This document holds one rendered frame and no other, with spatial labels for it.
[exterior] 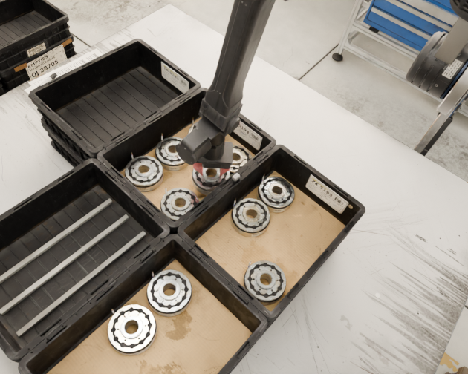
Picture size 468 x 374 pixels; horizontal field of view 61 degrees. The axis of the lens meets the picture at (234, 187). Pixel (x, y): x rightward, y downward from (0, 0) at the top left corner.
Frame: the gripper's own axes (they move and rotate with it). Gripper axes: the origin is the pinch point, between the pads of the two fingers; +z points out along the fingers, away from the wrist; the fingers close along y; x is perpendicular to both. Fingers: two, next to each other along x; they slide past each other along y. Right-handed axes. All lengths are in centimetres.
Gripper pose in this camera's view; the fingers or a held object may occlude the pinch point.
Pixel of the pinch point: (211, 172)
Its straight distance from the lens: 106.6
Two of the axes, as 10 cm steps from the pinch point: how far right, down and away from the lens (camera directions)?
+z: -0.8, 5.4, 8.4
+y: 10.0, 0.4, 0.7
